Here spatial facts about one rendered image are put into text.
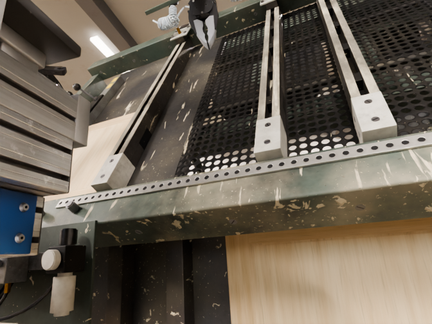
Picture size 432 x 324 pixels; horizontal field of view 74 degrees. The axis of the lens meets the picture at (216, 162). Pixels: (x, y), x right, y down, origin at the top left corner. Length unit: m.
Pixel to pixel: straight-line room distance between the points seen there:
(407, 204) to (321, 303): 0.34
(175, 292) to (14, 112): 0.63
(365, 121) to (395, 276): 0.36
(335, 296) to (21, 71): 0.77
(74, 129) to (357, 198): 0.51
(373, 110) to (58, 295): 0.79
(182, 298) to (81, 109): 0.57
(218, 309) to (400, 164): 0.60
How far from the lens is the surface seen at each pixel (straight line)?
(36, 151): 0.48
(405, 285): 0.82
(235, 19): 1.67
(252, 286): 0.84
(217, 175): 0.67
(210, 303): 0.92
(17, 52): 0.51
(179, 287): 0.89
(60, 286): 0.79
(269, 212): 0.61
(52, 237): 0.91
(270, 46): 1.16
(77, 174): 1.15
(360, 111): 0.69
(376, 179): 0.58
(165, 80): 1.30
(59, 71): 1.48
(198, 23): 0.96
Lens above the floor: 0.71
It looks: 18 degrees up
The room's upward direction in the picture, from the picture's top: 4 degrees counter-clockwise
